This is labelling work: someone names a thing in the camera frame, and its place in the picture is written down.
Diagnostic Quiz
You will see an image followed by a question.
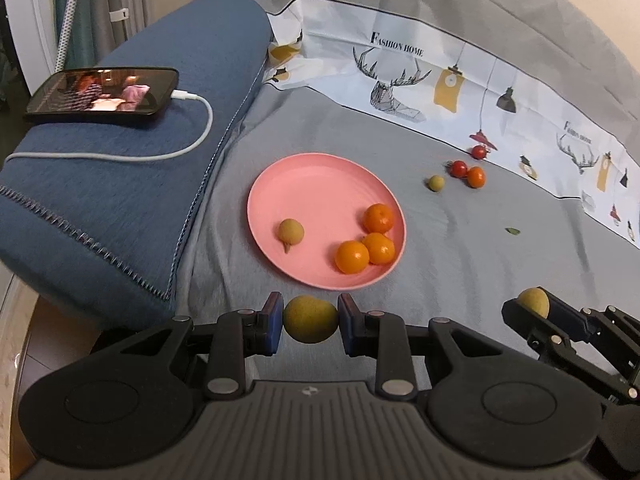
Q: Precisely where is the patterned steamer hose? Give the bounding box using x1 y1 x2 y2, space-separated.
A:
54 0 90 73

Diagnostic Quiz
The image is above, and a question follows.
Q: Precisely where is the black smartphone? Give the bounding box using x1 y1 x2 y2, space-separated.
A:
23 66 180 127

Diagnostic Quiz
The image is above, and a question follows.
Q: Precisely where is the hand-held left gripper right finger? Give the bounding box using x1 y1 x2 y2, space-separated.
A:
337 293 506 402

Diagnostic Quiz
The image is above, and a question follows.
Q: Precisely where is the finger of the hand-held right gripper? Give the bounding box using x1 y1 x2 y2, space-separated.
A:
501 299 630 403
542 290 640 361

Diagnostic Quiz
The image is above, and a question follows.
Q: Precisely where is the pink plate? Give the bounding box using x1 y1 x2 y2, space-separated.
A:
246 153 407 291

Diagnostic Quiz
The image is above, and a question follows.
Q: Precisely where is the grey printed sofa sheet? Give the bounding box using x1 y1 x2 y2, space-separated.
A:
170 0 640 411

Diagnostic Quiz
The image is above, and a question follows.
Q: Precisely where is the blue sofa armrest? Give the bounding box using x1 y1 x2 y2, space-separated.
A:
0 0 275 331

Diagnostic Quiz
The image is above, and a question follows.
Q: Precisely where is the teal curtain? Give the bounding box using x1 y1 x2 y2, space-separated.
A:
52 0 96 68

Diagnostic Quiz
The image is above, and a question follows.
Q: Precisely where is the white door frame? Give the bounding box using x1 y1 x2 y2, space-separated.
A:
0 0 58 96

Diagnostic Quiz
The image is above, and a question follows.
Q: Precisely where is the white charging cable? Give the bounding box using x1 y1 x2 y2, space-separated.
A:
4 89 214 163

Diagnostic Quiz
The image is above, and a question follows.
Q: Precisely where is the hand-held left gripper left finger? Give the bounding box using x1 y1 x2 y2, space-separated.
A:
120 292 286 402

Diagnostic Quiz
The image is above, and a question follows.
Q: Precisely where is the yellow longan with stem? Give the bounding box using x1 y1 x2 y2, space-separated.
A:
278 218 305 254

